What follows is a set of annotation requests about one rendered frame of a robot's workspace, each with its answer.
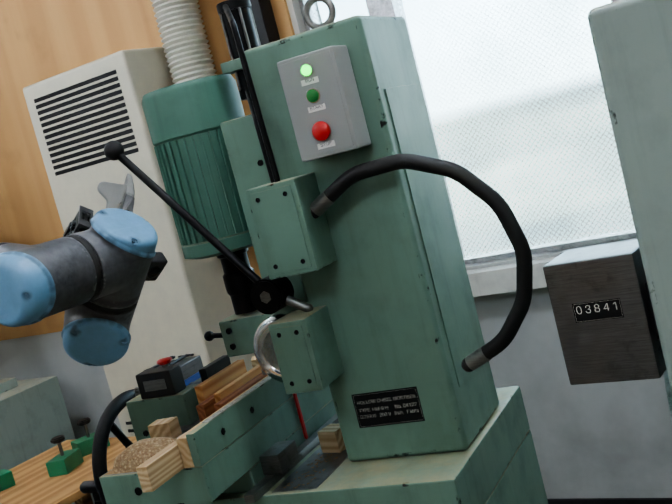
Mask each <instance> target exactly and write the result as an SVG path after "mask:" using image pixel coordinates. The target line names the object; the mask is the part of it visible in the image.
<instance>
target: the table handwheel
mask: <svg viewBox="0 0 672 504"><path fill-rule="evenodd" d="M133 398H135V391H134V389H131V390H127V391H125V392H123V393H121V394H119V395H118V396H117V397H115V398H114V399H113V400H112V401H111V402H110V403H109V404H108V406H107V407H106V409H105V410H104V412H103V414H102V415H101V417H100V420H99V422H98V425H97V427H96V431H95V435H94V439H93V446H92V470H93V478H94V482H95V486H96V490H97V493H98V496H99V498H100V500H101V503H102V504H107V503H106V500H105V496H104V493H103V490H102V486H101V483H100V479H99V478H100V477H101V476H102V475H104V474H105V473H107V472H108V470H107V445H108V439H109V435H110V431H111V432H112V433H113V434H114V435H115V436H116V437H117V438H118V440H119V441H120V442H121V443H122V444H123V445H124V446H125V448H127V447H129V446H130V445H131V444H133V443H132V442H131V441H130V440H129V439H128V437H127V436H126V435H125V434H124V433H123V432H122V431H121V430H120V429H119V427H118V426H117V425H116V424H115V423H114V421H115V419H116V417H117V416H118V414H119V413H120V412H121V411H122V410H123V409H124V408H125V407H126V406H127V405H126V402H128V401H129V400H131V399H133Z"/></svg>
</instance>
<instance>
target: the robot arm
mask: <svg viewBox="0 0 672 504"><path fill-rule="evenodd" d="M97 190H98V192H99V193H100V194H101V195H102V196H103V198H104V199H105V200H106V208H105V209H102V210H99V211H98V212H97V213H96V214H95V215H93V212H94V211H93V210H91V209H88V208H86V207H84V206H81V205H80V206H79V211H78V213H77V214H76V216H75V218H74V220H72V222H70V223H69V225H68V227H67V228H66V230H65V232H64V234H63V237H61V238H58V239H54V240H51V241H47V242H44V243H40V244H35V245H27V244H18V243H9V242H2V243H0V324H2V325H4V326H8V327H19V326H25V325H31V324H34V323H37V322H39V321H41V320H42V319H44V318H46V317H48V316H51V315H54V314H57V313H59V312H62V311H65V314H64V325H63V329H62V332H61V337H62V340H63V347H64V350H65V351H66V353H67V354H68V355H69V356H70V357H71V358H72V359H73V360H75V361H77V362H79V363H81V364H84V365H88V366H104V365H109V364H112V363H114V362H116V361H118V360H119V359H121V358H122V357H123V356H124V355H125V354H126V352H127V350H128V347H129V344H130V341H131V335H130V333H129V330H130V325H131V321H132V318H133V315H134V312H135V309H136V306H137V303H138V300H139V297H140V294H141V291H142V288H143V285H144V282H145V281H155V280H156V279H157V278H158V276H159V275H160V273H161V272H162V270H163V269H164V267H165V266H166V264H167V263H168V261H167V259H166V257H165V256H164V254H163V253H162V252H155V249H156V245H157V242H158V236H157V233H156V230H155V229H154V227H153V226H152V225H151V224H150V223H149V222H148V221H146V220H145V219H144V218H142V217H141V216H139V215H137V214H135V213H133V207H134V200H135V198H134V196H135V190H134V183H133V179H132V175H131V174H129V173H128V174H127V176H126V179H125V183H124V184H117V183H111V182H105V181H103V182H100V183H99V184H98V187H97Z"/></svg>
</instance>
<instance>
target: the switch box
mask: <svg viewBox="0 0 672 504"><path fill-rule="evenodd" d="M306 63H307V64H310V65H311V66H312V68H313V73H312V74H311V75H310V76H309V77H305V76H303V75H302V74H301V66H302V65H303V64H306ZM277 67H278V71H279V75H280V79H281V83H282V86H283V90H284V94H285V98H286V102H287V105H288V109H289V113H290V117H291V121H292V125H293V128H294V132H295V136H296V140H297V144H298V148H299V151H300V155H301V159H302V161H303V162H307V161H311V160H315V159H319V158H323V157H327V156H331V155H334V154H338V153H342V152H346V151H350V150H354V149H358V148H361V147H365V146H368V145H370V144H371V140H370V136H369V132H368V128H367V124H366V120H365V116H364V112H363V108H362V104H361V100H360V96H359V92H358V88H357V84H356V80H355V76H354V72H353V68H352V64H351V61H350V57H349V53H348V49H347V46H346V45H338V46H328V47H325V48H322V49H319V50H315V51H312V52H309V53H306V54H303V55H299V56H296V57H293V58H290V59H286V60H283V61H280V62H278V63H277ZM316 76H318V79H319V82H316V83H313V84H310V85H306V86H303V87H302V84H301V81H302V80H306V79H309V78H312V77H316ZM310 88H316V89H318V90H319V92H320V94H321V98H320V100H319V102H317V103H315V104H312V103H310V102H308V101H307V99H306V93H307V91H308V90H309V89H310ZM322 103H325V106H326V109H323V110H319V111H316V112H312V113H309V111H308V107H312V106H315V105H319V104H322ZM318 121H324V122H326V123H327V124H328V125H329V127H330V130H331V133H330V136H329V137H328V139H326V140H324V141H319V140H317V139H315V138H314V136H313V134H312V127H313V125H314V124H315V123H316V122H318ZM331 140H334V141H335V145H336V146H332V147H328V148H324V149H320V150H318V146H317V144H320V143H324V142H328V141H331Z"/></svg>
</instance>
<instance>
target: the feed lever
mask: <svg viewBox="0 0 672 504"><path fill-rule="evenodd" d="M104 154H105V156H106V157H107V158H108V159H109V160H112V161H116V160H119V161H120V162H121V163H122V164H123V165H124V166H126V167H127V168H128V169H129V170H130V171H131V172H132V173H133V174H134V175H135V176H137V177H138V178H139V179H140V180H141V181H142V182H143V183H144V184H145V185H147V186H148V187H149V188H150V189H151V190H152V191H153V192H154V193H155V194H156V195H158V196H159V197H160V198H161V199H162V200H163V201H164V202H165V203H166V204H168V205H169V206H170V207H171V208H172V209H173V210H174V211H175V212H176V213H177V214H179V215H180V216H181V217H182V218H183V219H184V220H185V221H186V222H187V223H188V224H190V225H191V226H192V227H193V228H194V229H195V230H196V231H197V232H198V233H200V234H201V235H202V236H203V237H204V238H205V239H206V240H207V241H208V242H209V243H211V244H212V245H213V246H214V247H215V248H216V249H217V250H218V251H219V252H221V253H222V254H223V255H224V256H225V257H226V258H227V259H228V260H229V261H230V262H232V263H233V264H234V265H235V266H236V267H237V268H238V269H239V270H240V271H241V272H243V273H244V274H245V275H246V276H247V277H248V278H249V279H250V280H251V281H253V282H254V284H253V286H252V288H251V291H250V298H251V302H252V304H253V306H254V307H255V308H256V309H257V310H258V311H259V312H261V313H263V314H273V313H275V312H277V311H279V310H281V309H282V308H284V307H286V306H287V305H289V306H291V307H294V308H296V309H299V310H301V311H304V312H310V311H312V310H313V305H312V304H310V303H307V302H305V301H302V300H300V299H297V298H295V297H294V288H293V285H292V283H291V281H290V280H289V279H288V278H287V277H283V278H278V279H273V280H271V279H269V276H267V277H265V278H263V279H262V278H260V277H259V276H258V275H257V274H256V273H255V272H254V271H253V270H252V269H250V268H249V267H248V266H247V265H246V264H245V263H244V262H243V261H242V260H241V259H239V258H238V257H237V256H236V255H235V254H234V253H233V252H232V251H231V250H229V249H228V248H227V247H226V246H225V245H224V244H223V243H222V242H221V241H219V240H218V239H217V238H216V237H215V236H214V235H213V234H212V233H211V232H209V231H208V230H207V229H206V228H205V227H204V226H203V225H202V224H201V223H200V222H198V221H197V220H196V219H195V218H194V217H193V216H192V215H191V214H190V213H188V212H187V211H186V210H185V209H184V208H183V207H182V206H181V205H180V204H178V203H177V202H176V201H175V200H174V199H173V198H172V197H171V196H170V195H169V194H167V193H166V192H165V191H164V190H163V189H162V188H161V187H160V186H159V185H157V184H156V183H155V182H154V181H153V180H152V179H151V178H150V177H149V176H147V175H146V174H145V173H144V172H143V171H142V170H141V169H140V168H139V167H137V166H136V165H135V164H134V163H133V162H132V161H131V160H130V159H129V158H128V157H126V156H125V155H124V147H123V145H122V144H121V143H120V142H118V141H109V142H108V143H107V144H106V145H105V146H104Z"/></svg>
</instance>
